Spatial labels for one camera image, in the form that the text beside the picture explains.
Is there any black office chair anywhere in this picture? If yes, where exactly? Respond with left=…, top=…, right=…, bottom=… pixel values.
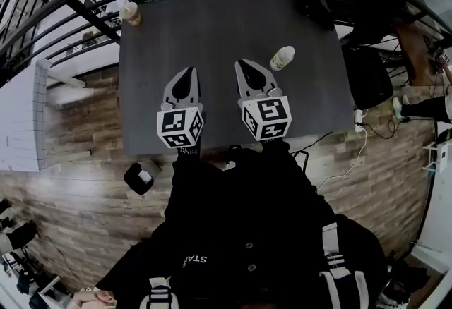
left=351, top=0, right=409, bottom=46

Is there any white grid panel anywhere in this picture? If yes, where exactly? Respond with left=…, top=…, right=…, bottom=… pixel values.
left=32, top=59, right=50, bottom=171

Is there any person's black jacket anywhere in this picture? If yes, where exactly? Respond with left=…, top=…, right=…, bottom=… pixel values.
left=94, top=145, right=389, bottom=309

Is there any white box device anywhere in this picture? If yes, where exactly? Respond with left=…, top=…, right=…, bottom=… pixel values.
left=422, top=142, right=451, bottom=174

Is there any black cable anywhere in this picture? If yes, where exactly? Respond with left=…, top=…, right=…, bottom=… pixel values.
left=290, top=130, right=335, bottom=174

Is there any person's left forearm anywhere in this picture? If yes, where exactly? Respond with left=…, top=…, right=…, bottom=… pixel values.
left=173, top=136, right=215, bottom=178

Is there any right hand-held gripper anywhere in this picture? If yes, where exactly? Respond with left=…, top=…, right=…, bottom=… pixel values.
left=234, top=59, right=292, bottom=143

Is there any black metal railing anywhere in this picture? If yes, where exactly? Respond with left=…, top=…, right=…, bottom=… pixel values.
left=0, top=0, right=452, bottom=88

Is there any black white striped strap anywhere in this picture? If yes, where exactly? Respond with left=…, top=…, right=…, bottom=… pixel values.
left=319, top=222, right=370, bottom=309
left=138, top=276, right=179, bottom=309

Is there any clear plastic drink cup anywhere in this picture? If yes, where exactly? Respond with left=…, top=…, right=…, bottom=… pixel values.
left=119, top=1, right=143, bottom=26

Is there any black trash bin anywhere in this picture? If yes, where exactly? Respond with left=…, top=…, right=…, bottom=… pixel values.
left=123, top=158, right=162, bottom=196

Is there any white cable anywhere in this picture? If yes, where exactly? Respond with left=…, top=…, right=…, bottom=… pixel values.
left=316, top=127, right=369, bottom=192

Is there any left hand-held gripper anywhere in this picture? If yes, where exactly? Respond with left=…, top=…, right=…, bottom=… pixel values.
left=156, top=66, right=206, bottom=150

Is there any black backpack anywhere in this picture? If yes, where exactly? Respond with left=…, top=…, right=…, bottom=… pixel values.
left=340, top=45, right=395, bottom=111

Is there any brown wooden desk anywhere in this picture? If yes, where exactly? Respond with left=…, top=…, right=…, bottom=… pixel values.
left=393, top=20, right=446, bottom=88

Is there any white plastic bottle trash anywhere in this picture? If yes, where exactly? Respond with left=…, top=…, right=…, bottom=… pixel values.
left=269, top=45, right=296, bottom=72

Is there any person's right forearm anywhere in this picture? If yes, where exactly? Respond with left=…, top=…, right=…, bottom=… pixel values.
left=260, top=137, right=296, bottom=169

